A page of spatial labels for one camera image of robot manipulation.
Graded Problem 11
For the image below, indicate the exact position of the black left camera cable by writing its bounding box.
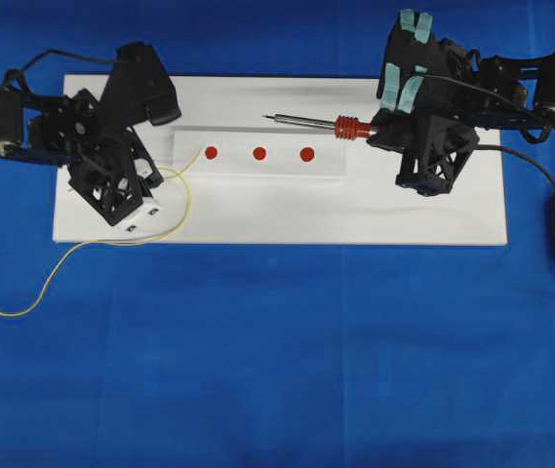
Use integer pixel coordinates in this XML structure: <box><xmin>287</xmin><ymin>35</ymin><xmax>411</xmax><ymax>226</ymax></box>
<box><xmin>3</xmin><ymin>47</ymin><xmax>117</xmax><ymax>84</ymax></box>

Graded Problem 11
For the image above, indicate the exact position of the yellow solder wire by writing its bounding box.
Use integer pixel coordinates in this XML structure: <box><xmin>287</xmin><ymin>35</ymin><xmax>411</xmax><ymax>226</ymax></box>
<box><xmin>0</xmin><ymin>149</ymin><xmax>204</xmax><ymax>318</ymax></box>

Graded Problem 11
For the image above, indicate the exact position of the black soldering iron cord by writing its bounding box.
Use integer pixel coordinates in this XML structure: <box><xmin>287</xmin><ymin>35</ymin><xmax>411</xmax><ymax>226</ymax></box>
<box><xmin>422</xmin><ymin>72</ymin><xmax>555</xmax><ymax>259</ymax></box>

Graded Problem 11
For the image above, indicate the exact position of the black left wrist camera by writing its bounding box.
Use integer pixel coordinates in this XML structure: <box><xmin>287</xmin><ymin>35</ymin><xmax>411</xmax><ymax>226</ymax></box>
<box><xmin>97</xmin><ymin>42</ymin><xmax>181</xmax><ymax>128</ymax></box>

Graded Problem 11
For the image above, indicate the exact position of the small white raised block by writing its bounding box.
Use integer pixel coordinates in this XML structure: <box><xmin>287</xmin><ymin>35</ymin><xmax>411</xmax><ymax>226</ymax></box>
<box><xmin>172</xmin><ymin>127</ymin><xmax>346</xmax><ymax>179</ymax></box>

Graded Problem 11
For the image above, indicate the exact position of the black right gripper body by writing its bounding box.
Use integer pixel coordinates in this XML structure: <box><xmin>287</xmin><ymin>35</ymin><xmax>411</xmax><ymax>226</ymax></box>
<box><xmin>395</xmin><ymin>114</ymin><xmax>479</xmax><ymax>197</ymax></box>

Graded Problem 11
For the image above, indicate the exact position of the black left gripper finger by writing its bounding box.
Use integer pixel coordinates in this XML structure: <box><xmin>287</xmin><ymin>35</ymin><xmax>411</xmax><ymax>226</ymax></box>
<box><xmin>124</xmin><ymin>130</ymin><xmax>153</xmax><ymax>195</ymax></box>
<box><xmin>146</xmin><ymin>151</ymin><xmax>164</xmax><ymax>190</ymax></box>

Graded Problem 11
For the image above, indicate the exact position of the red handled soldering iron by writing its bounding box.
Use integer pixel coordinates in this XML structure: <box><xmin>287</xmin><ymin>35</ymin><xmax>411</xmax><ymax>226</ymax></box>
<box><xmin>264</xmin><ymin>114</ymin><xmax>379</xmax><ymax>140</ymax></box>

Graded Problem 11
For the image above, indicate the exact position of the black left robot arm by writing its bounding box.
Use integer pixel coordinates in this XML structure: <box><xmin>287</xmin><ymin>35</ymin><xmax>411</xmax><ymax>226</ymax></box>
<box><xmin>0</xmin><ymin>71</ymin><xmax>179</xmax><ymax>234</ymax></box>

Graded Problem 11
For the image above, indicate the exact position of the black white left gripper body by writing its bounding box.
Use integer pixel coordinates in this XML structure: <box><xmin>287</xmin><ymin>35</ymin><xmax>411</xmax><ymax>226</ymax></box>
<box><xmin>68</xmin><ymin>131</ymin><xmax>152</xmax><ymax>226</ymax></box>

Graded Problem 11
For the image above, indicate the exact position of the blue table cloth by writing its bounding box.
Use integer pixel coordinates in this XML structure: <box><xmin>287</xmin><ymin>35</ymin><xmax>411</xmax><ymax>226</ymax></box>
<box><xmin>0</xmin><ymin>1</ymin><xmax>555</xmax><ymax>467</ymax></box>

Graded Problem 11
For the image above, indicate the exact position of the large white foam board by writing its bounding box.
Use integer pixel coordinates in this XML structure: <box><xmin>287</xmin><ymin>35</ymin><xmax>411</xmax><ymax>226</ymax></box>
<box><xmin>53</xmin><ymin>75</ymin><xmax>507</xmax><ymax>246</ymax></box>

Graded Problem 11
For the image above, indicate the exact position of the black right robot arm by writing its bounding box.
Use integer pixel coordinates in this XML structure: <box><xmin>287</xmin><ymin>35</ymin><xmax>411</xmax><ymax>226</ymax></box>
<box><xmin>367</xmin><ymin>34</ymin><xmax>555</xmax><ymax>196</ymax></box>

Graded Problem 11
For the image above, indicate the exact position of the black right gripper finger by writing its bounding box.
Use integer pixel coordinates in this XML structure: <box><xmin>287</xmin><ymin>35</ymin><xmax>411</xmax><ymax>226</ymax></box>
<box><xmin>367</xmin><ymin>109</ymin><xmax>419</xmax><ymax>146</ymax></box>

